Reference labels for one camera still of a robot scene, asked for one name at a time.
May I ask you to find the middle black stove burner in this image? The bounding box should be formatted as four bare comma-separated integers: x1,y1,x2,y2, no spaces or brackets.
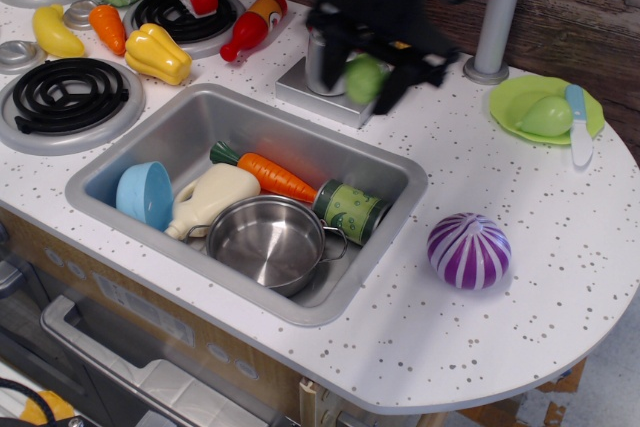
123,0,245,59

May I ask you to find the green toy can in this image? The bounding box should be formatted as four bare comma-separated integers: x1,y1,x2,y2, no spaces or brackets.
312,179,391,246

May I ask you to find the silver post right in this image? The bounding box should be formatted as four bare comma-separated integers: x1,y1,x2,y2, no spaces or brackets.
463,0,518,85

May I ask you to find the purple striped toy onion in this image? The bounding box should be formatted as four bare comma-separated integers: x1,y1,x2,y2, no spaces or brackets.
427,213,511,291

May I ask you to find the small orange toy carrot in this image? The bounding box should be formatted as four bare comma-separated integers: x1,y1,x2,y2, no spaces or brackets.
89,5,126,56

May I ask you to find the silver stove knob middle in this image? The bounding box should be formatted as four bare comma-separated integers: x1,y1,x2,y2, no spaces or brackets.
63,0,101,31

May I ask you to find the silver stove knob front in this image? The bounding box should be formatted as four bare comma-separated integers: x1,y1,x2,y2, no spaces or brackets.
0,40,47,75

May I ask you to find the silver oven door handle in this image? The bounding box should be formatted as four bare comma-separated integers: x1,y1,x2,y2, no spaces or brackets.
40,296,299,426

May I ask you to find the silver sink basin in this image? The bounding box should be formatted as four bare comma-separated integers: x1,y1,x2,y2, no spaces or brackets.
66,84,428,326

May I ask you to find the black stove burner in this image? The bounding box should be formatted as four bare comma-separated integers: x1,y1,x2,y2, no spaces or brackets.
123,0,245,59
1,58,145,156

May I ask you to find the cream toy milk jug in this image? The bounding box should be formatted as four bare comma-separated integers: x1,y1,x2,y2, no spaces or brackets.
164,164,261,240

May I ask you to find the red toy ketchup bottle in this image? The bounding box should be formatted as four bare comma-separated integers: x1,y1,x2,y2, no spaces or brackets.
220,0,288,62

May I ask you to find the yellow toy banana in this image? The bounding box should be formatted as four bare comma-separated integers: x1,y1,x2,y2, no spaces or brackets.
32,4,85,58

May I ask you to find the light green toy broccoli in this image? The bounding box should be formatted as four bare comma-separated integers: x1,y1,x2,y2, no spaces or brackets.
344,54,389,105

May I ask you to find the yellow object bottom left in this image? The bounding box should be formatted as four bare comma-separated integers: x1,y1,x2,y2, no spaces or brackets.
19,391,76,425

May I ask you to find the stainless steel pot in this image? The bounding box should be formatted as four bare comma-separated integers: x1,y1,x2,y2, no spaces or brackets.
183,195,351,301

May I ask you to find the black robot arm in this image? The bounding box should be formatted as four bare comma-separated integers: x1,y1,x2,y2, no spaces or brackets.
306,0,467,115

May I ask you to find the light green toy pear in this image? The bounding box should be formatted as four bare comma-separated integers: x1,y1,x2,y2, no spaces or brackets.
516,96,573,137

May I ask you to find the orange toy carrot in sink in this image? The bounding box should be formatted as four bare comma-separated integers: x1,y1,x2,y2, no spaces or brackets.
209,141,317,204

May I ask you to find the blue white toy knife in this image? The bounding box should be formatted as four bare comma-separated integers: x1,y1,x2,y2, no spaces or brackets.
565,84,593,168

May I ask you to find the yellow toy bell pepper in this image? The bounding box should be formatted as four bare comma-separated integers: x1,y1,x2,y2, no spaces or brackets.
125,23,192,85

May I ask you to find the silver toy faucet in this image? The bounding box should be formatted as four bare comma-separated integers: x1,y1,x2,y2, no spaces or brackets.
276,28,373,128

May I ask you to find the light blue toy bowl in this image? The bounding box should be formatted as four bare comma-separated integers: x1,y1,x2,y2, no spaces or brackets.
116,161,174,231

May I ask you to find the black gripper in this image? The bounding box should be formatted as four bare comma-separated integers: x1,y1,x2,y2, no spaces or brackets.
307,0,459,115

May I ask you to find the silver stove knob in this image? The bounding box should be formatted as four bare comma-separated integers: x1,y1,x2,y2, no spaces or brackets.
63,0,101,31
0,40,47,75

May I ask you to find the front black stove burner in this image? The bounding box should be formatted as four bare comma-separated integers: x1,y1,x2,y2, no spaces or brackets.
1,58,145,156

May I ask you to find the light green toy plate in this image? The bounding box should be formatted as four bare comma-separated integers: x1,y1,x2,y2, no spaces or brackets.
488,74,606,146

